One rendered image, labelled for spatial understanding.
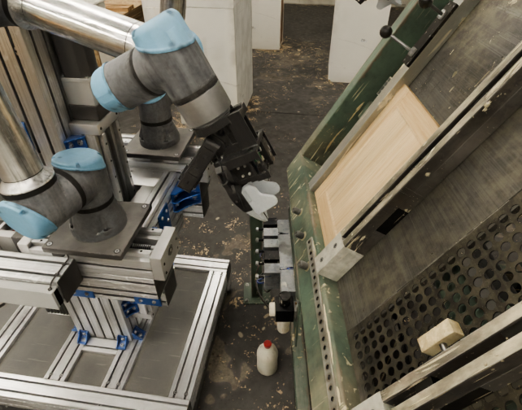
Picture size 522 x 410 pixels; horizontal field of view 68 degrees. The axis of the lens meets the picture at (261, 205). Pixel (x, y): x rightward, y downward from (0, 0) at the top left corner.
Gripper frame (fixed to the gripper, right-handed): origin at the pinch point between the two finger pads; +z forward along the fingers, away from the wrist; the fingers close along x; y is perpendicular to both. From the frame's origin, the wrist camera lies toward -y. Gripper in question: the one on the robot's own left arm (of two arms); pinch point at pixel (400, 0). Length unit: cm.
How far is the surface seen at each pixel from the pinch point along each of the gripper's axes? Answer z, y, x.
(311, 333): 20, 32, 95
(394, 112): 16.1, 11.6, 27.2
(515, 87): 12, -26, 48
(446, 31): 13.0, -7.2, 9.5
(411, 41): 16.9, 11.2, -8.2
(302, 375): 60, 88, 97
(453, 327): 19, -11, 94
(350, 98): 14.4, 35.4, 4.9
